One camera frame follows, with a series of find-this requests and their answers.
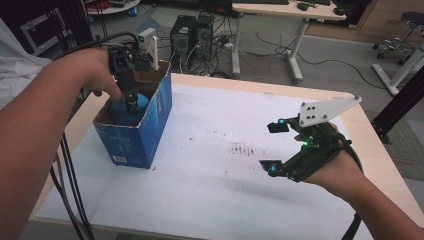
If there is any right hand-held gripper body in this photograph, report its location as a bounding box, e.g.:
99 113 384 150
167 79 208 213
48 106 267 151
282 95 363 184

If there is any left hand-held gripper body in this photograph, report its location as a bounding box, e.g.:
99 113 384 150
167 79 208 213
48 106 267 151
106 34 160 90

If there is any blue bottle with white cap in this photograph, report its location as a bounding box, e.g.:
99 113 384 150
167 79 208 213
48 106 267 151
109 92 151 127

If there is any blue cardboard box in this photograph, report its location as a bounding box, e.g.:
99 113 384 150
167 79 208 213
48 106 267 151
92 59 174 170

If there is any person's left hand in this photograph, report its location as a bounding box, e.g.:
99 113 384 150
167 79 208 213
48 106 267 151
56 45 124 103

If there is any person's right hand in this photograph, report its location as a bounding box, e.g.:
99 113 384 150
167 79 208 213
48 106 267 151
294 121 366 202

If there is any small white box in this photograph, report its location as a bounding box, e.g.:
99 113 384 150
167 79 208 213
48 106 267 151
137 27 158 52

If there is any round white table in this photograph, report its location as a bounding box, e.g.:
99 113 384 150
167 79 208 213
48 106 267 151
85 0 142 16

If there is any black computer tower green label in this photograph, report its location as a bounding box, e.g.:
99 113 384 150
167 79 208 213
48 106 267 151
169 14 198 65

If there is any white table mat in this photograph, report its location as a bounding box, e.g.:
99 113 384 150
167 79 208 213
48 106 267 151
35 83 375 240

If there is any white cloth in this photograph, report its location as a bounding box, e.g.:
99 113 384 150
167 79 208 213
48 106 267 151
0 18 53 110

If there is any beige desk with white legs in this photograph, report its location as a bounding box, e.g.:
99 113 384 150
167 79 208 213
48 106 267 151
230 0 348 85

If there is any white metal stand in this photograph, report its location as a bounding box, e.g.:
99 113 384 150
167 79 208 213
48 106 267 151
371 42 424 98

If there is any black keyboard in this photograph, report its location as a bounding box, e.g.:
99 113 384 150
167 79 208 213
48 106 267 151
239 0 290 6

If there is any wooden cabinet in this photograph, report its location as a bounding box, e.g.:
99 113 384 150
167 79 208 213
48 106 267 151
357 0 424 38

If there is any metal stool on wheels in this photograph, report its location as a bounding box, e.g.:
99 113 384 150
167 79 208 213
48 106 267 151
372 11 424 67

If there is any red cable coil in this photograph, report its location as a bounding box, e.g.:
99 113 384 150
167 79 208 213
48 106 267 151
87 0 112 11

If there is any black floor cable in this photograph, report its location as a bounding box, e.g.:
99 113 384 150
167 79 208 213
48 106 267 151
242 31 388 92

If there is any grey metal frame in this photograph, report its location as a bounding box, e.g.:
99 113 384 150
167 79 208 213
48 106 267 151
19 7 73 57

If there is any black metal post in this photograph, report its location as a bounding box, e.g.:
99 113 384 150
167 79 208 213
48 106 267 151
369 65 424 145

